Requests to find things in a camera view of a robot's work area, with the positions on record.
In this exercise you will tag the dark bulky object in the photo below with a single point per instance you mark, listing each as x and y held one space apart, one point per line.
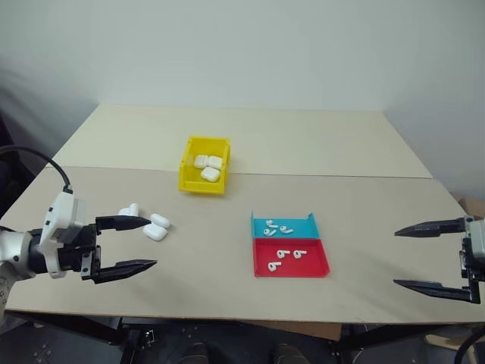
5 178

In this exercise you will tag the blue plastic tray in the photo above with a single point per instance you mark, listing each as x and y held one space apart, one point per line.
303 227

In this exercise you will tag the brown cardboard box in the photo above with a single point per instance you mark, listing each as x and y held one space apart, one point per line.
471 206

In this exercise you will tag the small black labelled clamp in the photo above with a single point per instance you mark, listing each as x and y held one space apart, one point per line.
149 337

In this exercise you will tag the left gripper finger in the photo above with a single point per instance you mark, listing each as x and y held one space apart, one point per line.
121 223
121 270

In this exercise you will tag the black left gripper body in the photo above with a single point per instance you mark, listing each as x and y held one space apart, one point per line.
76 254

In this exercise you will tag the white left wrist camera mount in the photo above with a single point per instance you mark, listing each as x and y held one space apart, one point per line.
62 212

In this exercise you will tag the red plastic tray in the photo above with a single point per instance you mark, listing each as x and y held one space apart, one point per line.
310 261

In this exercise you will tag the yellow plastic bin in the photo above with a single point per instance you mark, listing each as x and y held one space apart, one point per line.
185 178

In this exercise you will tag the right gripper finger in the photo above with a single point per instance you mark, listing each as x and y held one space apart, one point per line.
439 290
435 228

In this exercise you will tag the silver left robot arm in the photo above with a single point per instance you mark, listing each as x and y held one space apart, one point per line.
15 250

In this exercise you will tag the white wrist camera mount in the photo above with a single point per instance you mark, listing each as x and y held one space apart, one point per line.
478 239
62 212

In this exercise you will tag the black metal table frame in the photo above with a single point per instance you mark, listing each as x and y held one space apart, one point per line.
76 327

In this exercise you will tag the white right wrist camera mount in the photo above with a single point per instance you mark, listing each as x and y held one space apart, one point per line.
478 239

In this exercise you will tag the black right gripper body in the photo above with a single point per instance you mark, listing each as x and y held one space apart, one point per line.
473 271

